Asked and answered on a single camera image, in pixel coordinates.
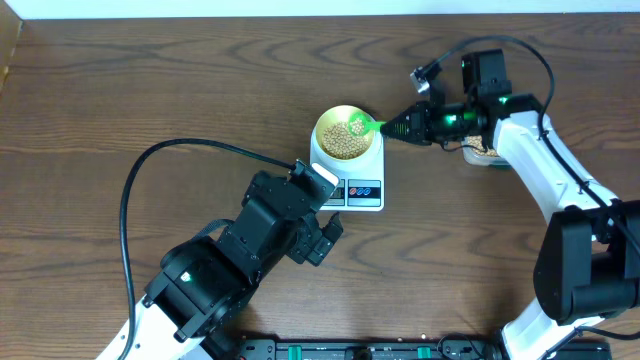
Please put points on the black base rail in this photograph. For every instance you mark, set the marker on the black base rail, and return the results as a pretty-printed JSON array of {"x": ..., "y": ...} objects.
[{"x": 450, "y": 347}]

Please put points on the yellow bowl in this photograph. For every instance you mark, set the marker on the yellow bowl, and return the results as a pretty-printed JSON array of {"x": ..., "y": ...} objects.
[{"x": 336, "y": 114}]

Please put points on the white digital kitchen scale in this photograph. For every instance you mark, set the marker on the white digital kitchen scale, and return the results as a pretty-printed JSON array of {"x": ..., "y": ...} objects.
[{"x": 361, "y": 181}]

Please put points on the soybeans in yellow bowl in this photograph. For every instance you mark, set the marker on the soybeans in yellow bowl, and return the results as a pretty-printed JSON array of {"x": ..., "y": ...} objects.
[{"x": 339, "y": 143}]

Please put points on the green plastic measuring scoop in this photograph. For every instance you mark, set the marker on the green plastic measuring scoop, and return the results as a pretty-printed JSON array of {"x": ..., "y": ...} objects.
[{"x": 360, "y": 124}]

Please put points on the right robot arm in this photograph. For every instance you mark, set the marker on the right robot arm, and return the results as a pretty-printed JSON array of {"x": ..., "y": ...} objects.
[{"x": 587, "y": 269}]

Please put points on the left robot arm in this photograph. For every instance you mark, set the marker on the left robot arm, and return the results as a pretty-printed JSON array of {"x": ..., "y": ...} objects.
[{"x": 204, "y": 282}]

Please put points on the clear container of soybeans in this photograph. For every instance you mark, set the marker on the clear container of soybeans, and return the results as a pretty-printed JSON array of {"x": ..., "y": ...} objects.
[{"x": 474, "y": 153}]

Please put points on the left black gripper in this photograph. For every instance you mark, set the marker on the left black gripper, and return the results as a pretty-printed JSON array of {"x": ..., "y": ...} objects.
[{"x": 311, "y": 242}]

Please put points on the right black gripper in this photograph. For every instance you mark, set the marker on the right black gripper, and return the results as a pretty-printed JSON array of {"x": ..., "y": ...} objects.
[{"x": 419, "y": 132}]

